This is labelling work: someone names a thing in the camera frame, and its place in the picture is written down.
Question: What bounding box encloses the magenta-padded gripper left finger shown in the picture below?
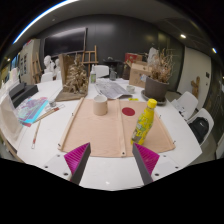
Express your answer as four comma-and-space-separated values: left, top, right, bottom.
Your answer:
42, 142, 92, 186

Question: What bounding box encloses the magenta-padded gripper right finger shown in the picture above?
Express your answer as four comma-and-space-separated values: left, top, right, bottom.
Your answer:
131, 142, 183, 186

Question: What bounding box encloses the yellow drink bottle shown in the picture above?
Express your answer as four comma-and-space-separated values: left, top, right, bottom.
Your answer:
130, 98, 158, 146

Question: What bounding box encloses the light wooden drawing board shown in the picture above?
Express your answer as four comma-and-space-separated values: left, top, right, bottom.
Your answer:
57, 97, 177, 158

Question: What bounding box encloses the wooden paint brush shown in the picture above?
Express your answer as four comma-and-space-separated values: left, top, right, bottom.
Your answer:
31, 119, 43, 150
33, 103, 66, 124

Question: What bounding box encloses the flat round red coaster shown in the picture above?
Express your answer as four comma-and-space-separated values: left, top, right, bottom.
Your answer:
121, 106, 136, 117

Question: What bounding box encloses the beige cup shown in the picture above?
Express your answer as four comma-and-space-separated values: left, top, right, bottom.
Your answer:
92, 94, 109, 117

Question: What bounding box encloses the black backpack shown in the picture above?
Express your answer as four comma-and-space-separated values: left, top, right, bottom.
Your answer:
188, 117, 210, 144

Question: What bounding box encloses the grey plant saucer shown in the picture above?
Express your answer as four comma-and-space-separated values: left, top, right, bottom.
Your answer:
141, 89, 168, 107

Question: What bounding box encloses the colourful book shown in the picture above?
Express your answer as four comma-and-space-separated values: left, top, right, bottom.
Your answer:
16, 96, 49, 128

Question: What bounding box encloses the dried plant in grey pot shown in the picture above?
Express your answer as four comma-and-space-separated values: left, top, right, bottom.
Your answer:
143, 48, 175, 103

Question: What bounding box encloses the small white cup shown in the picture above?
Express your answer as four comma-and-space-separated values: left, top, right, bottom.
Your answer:
125, 84, 136, 94

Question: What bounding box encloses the white chair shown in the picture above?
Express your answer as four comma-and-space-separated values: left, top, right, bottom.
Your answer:
93, 64, 110, 80
186, 107, 215, 146
171, 91, 199, 121
40, 71, 54, 84

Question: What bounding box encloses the brown wooden tree sculpture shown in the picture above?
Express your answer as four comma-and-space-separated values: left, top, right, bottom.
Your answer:
54, 53, 90, 102

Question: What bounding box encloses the printed paper sheet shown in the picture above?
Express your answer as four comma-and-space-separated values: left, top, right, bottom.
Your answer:
93, 79, 133, 100

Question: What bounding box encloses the white canvas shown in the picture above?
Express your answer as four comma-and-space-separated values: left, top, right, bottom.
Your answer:
0, 94, 24, 141

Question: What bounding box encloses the white bottle with green label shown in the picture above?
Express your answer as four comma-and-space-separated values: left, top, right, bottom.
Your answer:
89, 64, 98, 84

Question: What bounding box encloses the brown cardboard box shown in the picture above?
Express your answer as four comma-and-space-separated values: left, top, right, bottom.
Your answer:
128, 61, 153, 89

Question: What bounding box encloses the glass jug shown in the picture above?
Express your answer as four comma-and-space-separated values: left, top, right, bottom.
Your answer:
109, 68, 118, 82

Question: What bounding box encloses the white plaster bust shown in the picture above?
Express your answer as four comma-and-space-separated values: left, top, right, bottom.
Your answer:
43, 54, 56, 74
53, 58, 63, 77

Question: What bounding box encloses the wooden easel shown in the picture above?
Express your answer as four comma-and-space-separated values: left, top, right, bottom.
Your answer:
81, 44, 100, 74

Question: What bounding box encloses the red box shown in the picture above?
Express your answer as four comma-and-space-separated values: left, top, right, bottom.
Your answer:
124, 52, 144, 64

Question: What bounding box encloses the beige cabinet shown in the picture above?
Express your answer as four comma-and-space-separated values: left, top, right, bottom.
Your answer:
19, 38, 42, 85

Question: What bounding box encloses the wooden wall figure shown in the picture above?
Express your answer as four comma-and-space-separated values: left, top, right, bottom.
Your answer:
190, 76, 201, 99

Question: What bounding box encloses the black wall screen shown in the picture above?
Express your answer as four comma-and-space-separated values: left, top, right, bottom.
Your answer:
43, 27, 88, 58

